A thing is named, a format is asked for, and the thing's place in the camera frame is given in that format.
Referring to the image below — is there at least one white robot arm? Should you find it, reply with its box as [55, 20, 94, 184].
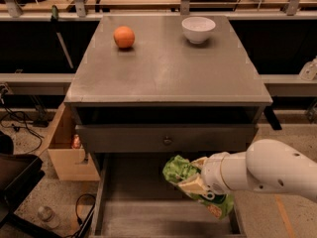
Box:
[178, 139, 317, 202]

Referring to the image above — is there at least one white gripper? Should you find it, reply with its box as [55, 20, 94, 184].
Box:
[178, 152, 231, 195]

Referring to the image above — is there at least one round metal drawer knob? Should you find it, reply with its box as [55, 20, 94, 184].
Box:
[162, 137, 172, 146]

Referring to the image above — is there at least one black floor cable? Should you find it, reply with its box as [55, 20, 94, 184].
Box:
[0, 84, 45, 155]

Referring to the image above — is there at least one green rice chip bag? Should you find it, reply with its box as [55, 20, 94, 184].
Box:
[162, 155, 234, 219]

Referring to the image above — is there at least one grey open middle drawer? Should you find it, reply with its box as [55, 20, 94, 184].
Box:
[89, 153, 247, 238]

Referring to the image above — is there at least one cardboard box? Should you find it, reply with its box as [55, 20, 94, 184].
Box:
[46, 104, 99, 181]

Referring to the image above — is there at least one grey wooden cabinet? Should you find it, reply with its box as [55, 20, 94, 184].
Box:
[63, 14, 273, 171]

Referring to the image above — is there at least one black looped cable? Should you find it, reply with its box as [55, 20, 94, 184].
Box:
[64, 192, 97, 238]

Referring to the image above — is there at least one white ceramic bowl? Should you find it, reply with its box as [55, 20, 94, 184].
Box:
[181, 17, 216, 44]

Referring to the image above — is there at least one orange fruit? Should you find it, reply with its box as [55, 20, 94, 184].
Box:
[113, 26, 135, 49]

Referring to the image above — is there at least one black chair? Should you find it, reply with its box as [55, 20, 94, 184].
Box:
[0, 132, 61, 238]

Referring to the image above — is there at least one clear plastic water bottle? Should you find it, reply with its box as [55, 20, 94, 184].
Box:
[37, 206, 60, 230]

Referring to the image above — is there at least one green handled tool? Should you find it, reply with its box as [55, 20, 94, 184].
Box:
[51, 5, 74, 69]

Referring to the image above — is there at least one grey top drawer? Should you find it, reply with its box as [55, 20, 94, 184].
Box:
[75, 124, 258, 153]

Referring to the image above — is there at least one red can in box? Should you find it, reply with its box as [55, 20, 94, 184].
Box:
[71, 134, 81, 149]

